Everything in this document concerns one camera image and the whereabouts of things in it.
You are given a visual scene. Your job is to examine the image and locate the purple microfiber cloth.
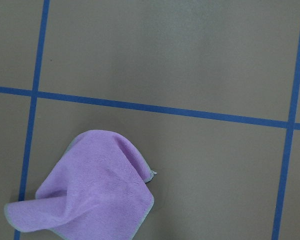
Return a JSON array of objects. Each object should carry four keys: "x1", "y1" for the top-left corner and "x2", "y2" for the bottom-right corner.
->
[{"x1": 4, "y1": 130, "x2": 155, "y2": 240}]

